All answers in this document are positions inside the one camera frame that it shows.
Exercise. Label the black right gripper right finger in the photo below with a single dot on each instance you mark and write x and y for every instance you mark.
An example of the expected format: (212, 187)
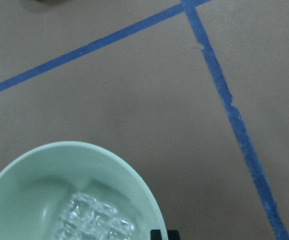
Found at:
(173, 234)

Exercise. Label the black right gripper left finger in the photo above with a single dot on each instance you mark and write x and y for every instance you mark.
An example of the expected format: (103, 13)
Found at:
(155, 234)

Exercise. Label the green bowl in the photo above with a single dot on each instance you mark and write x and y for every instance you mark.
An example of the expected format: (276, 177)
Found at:
(37, 186)

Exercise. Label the ice cubes in green bowl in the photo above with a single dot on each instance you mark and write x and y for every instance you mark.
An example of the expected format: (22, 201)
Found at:
(85, 218)

